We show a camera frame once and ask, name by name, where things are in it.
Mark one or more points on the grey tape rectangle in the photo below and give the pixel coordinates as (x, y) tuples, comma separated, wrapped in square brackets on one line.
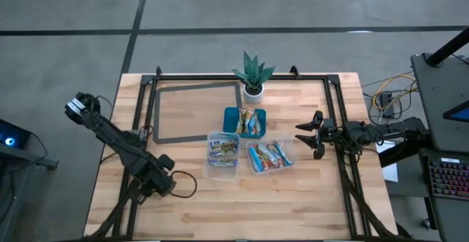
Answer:
[(156, 117)]

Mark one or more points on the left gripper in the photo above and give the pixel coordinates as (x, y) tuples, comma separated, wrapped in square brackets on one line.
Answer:
[(159, 179)]

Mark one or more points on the RGB backlit keyboard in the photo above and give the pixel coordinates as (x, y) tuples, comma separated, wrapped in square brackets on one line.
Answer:
[(448, 179)]

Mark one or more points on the black power adapter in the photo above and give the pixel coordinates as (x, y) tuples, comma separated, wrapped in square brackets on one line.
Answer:
[(385, 100)]

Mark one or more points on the grey desk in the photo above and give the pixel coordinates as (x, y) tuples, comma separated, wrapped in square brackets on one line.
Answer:
[(436, 99)]

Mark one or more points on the orange granola bar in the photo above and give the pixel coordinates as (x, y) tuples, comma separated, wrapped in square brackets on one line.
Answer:
[(249, 119)]

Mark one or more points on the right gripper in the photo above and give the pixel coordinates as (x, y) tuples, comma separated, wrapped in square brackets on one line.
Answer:
[(331, 133)]

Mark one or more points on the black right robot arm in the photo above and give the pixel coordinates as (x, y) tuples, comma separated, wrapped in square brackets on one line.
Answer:
[(399, 130)]

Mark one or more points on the blue plastic bin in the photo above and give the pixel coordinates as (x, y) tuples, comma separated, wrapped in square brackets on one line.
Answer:
[(230, 122)]

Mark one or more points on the black monitor pole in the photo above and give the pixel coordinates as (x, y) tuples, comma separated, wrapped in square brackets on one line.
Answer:
[(447, 47)]

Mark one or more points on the black computer blue light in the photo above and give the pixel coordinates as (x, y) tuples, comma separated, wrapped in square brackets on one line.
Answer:
[(16, 135)]

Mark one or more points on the computer monitor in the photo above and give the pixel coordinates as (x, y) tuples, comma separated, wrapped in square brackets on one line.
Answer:
[(459, 114)]

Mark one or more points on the clear plastic bin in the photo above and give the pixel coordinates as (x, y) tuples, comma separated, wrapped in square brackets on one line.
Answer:
[(220, 174), (294, 159)]

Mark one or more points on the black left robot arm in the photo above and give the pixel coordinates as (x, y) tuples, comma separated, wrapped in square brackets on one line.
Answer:
[(110, 135)]

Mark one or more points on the black aluminium frame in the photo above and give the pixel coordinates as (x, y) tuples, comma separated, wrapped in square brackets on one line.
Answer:
[(205, 77)]

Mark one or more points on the white plant pot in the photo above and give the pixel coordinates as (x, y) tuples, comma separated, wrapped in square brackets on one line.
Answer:
[(253, 97)]

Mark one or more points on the green snake plant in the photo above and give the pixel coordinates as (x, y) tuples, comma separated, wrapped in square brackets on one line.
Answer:
[(253, 73)]

